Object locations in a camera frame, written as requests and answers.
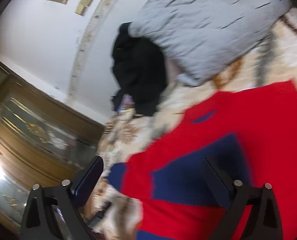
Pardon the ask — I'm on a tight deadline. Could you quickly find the beige wall switch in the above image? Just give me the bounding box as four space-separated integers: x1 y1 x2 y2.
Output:
75 0 93 16

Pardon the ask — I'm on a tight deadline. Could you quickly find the grey quilted pillow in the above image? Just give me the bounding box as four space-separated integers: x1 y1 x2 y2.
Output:
129 0 292 86

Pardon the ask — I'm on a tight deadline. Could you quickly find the black clothes pile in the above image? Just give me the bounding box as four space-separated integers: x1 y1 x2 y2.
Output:
112 23 167 116

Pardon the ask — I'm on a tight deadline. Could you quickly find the red and blue sweater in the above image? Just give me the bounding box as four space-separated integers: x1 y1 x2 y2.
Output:
108 81 297 239

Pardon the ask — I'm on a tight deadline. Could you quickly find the wooden door with glass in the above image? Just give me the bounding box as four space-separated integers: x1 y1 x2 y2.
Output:
0 61 104 239

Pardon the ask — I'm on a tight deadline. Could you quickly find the purple garment under clothes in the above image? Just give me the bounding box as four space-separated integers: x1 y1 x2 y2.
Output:
118 94 134 112

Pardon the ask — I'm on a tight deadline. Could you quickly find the leaf pattern beige blanket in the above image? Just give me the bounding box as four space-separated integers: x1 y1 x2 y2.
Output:
86 8 297 239

